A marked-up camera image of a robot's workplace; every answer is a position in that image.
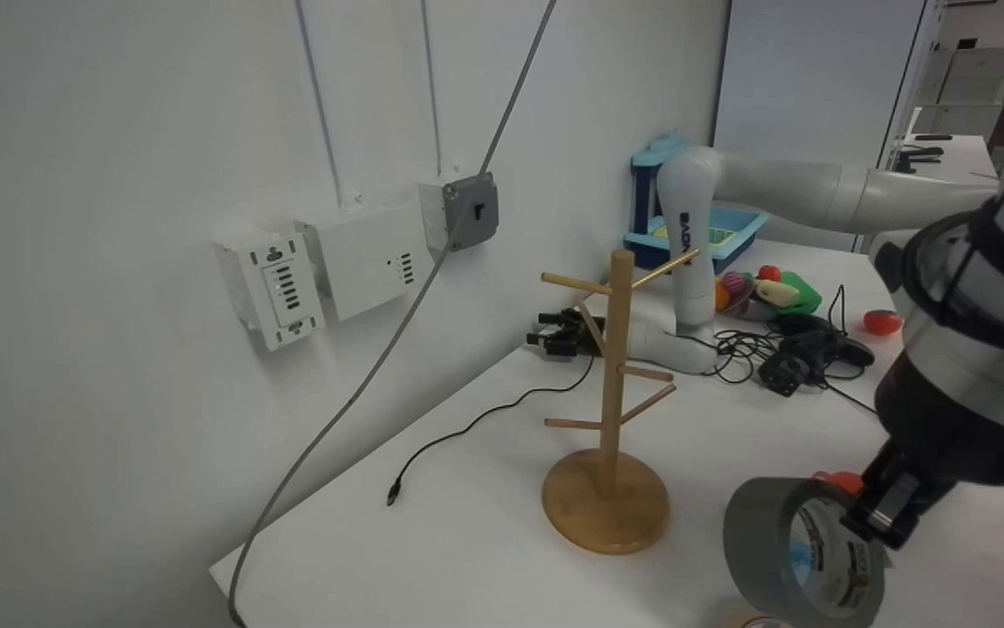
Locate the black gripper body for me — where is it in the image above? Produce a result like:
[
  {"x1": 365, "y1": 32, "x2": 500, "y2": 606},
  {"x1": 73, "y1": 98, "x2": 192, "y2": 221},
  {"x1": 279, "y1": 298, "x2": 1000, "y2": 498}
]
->
[{"x1": 869, "y1": 353, "x2": 1004, "y2": 492}]

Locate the grey masking tape roll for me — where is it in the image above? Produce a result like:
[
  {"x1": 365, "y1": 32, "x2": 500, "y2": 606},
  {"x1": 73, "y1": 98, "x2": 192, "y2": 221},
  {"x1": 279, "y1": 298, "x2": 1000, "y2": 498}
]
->
[{"x1": 717, "y1": 474, "x2": 898, "y2": 621}]

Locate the wooden peg holder stand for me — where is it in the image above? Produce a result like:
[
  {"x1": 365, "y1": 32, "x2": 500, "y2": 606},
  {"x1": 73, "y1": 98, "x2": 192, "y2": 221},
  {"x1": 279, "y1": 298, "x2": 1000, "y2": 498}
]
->
[{"x1": 537, "y1": 247, "x2": 709, "y2": 560}]

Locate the orange plastic cup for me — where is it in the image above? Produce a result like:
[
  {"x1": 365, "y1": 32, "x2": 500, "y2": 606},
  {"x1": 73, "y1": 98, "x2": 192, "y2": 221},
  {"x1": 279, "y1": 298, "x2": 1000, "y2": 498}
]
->
[{"x1": 813, "y1": 466, "x2": 869, "y2": 496}]

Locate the small red toy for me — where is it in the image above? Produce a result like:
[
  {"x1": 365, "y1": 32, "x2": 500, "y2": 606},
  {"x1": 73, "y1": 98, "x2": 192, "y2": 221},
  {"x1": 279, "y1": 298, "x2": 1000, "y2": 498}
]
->
[{"x1": 857, "y1": 303, "x2": 910, "y2": 342}]

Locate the green plastic toy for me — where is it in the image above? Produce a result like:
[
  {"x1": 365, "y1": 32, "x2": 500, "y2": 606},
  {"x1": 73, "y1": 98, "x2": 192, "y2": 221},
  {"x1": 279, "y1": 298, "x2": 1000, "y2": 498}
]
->
[{"x1": 754, "y1": 267, "x2": 827, "y2": 323}]

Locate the red purple toy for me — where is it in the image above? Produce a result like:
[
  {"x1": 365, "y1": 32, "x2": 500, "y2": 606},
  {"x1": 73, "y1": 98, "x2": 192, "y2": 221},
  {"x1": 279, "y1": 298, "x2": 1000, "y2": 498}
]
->
[{"x1": 712, "y1": 269, "x2": 759, "y2": 323}]

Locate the white desk with equipment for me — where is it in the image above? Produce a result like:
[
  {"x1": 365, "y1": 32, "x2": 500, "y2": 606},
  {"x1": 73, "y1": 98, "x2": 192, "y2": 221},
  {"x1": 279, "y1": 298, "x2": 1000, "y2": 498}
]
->
[{"x1": 881, "y1": 106, "x2": 1004, "y2": 183}]

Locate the black power plug adapter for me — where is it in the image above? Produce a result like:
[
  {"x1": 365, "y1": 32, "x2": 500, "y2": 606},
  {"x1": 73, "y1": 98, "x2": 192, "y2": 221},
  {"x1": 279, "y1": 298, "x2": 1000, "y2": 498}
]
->
[{"x1": 523, "y1": 303, "x2": 606, "y2": 366}]

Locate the black cable bundle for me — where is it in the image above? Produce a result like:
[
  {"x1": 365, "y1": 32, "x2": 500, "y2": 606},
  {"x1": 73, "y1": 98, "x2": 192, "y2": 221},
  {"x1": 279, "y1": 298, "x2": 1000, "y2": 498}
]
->
[{"x1": 706, "y1": 310, "x2": 881, "y2": 400}]

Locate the thin black table cable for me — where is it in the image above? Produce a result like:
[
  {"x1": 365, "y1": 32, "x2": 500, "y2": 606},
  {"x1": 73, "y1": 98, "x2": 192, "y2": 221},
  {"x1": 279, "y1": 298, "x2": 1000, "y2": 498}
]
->
[{"x1": 384, "y1": 347, "x2": 601, "y2": 510}]

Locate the grey wall junction box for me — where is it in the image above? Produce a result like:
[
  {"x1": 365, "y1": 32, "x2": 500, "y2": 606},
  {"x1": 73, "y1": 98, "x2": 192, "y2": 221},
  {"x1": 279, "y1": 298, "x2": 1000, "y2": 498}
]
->
[{"x1": 420, "y1": 170, "x2": 503, "y2": 255}]

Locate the grey hanging wall cable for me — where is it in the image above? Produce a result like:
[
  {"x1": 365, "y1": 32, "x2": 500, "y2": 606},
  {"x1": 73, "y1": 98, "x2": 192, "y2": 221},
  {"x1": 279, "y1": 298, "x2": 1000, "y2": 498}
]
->
[{"x1": 225, "y1": 0, "x2": 562, "y2": 628}]

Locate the plain white wall box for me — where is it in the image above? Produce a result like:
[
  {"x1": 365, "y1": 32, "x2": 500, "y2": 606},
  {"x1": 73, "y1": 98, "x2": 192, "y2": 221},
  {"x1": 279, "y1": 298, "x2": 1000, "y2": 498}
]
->
[{"x1": 297, "y1": 202, "x2": 437, "y2": 327}]

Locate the white wall conduit pipe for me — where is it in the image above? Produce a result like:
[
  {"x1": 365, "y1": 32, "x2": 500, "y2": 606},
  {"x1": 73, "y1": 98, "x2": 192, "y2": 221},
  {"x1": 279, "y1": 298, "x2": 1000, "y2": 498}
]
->
[
  {"x1": 415, "y1": 0, "x2": 450, "y2": 186},
  {"x1": 290, "y1": 0, "x2": 351, "y2": 218}
]

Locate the white wall socket box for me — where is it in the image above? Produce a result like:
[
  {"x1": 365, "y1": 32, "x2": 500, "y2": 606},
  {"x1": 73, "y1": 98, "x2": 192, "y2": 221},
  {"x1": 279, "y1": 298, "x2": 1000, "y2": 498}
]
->
[{"x1": 210, "y1": 224, "x2": 331, "y2": 355}]

